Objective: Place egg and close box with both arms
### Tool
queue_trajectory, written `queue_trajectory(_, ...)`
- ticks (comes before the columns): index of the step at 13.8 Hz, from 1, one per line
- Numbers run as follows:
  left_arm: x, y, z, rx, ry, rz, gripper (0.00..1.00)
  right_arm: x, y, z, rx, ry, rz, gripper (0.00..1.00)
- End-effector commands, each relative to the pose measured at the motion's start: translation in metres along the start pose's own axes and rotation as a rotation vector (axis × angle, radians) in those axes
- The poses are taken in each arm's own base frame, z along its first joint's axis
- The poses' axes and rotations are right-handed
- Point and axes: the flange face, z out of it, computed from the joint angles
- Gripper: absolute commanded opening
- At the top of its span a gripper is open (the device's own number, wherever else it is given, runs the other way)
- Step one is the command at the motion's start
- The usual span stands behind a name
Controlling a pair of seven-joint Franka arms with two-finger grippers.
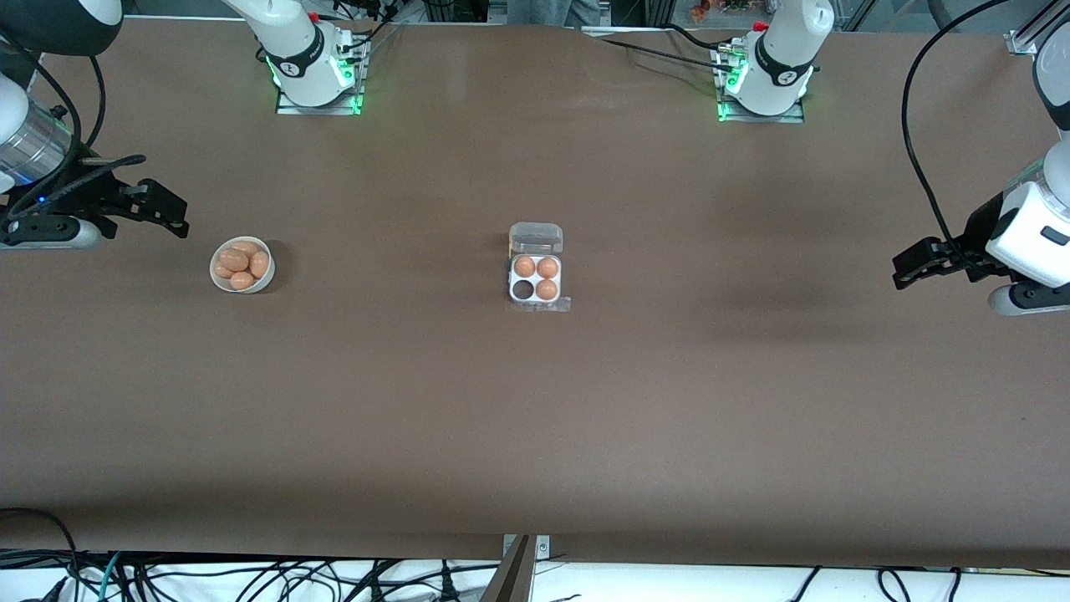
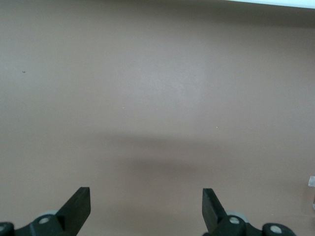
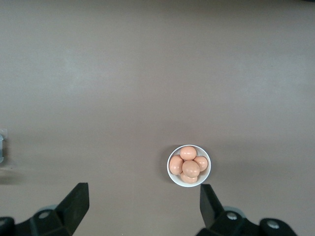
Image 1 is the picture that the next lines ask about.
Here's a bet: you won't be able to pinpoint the aluminium corner profile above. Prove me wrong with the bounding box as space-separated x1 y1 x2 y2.
1006 25 1056 56

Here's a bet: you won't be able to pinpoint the grey camera pole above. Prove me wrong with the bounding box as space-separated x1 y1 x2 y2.
479 535 536 602

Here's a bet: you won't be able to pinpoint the clear plastic egg box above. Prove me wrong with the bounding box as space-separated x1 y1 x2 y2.
508 222 564 306

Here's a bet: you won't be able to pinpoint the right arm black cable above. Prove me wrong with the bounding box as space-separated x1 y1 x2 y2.
0 33 148 222

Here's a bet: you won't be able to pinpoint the white round bowl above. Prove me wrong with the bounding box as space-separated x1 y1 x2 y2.
209 236 276 294

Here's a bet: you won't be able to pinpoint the teal cable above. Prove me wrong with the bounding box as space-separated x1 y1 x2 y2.
92 552 126 602

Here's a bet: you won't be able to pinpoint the small metal bracket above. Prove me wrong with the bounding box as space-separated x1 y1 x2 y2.
502 535 551 563

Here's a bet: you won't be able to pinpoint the brown table cover sheet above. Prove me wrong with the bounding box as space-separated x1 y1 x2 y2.
0 17 1070 571

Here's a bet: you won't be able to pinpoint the person legs in jeans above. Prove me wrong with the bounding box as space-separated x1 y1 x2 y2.
508 0 603 28

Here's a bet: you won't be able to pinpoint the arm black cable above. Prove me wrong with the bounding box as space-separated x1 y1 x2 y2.
899 0 1014 252
0 33 148 222

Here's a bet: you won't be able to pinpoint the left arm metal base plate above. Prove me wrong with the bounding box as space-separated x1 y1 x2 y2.
715 42 808 125

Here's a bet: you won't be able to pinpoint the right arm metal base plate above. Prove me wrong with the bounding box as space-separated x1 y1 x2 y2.
276 38 366 116

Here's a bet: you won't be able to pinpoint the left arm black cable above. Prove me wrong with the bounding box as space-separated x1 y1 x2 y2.
899 0 1014 252

